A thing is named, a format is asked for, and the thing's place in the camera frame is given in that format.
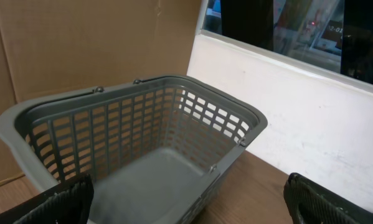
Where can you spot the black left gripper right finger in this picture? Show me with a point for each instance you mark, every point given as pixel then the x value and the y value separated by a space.
pixel 310 203

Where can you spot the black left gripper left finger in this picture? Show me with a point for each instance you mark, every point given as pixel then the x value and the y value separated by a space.
pixel 68 202

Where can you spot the grey plastic basket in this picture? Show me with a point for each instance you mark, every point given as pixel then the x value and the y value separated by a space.
pixel 157 150

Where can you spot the black glass panel right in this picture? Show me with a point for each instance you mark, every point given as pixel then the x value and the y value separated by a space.
pixel 357 40

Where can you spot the brown cardboard sheet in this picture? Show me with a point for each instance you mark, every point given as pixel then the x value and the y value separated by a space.
pixel 53 46

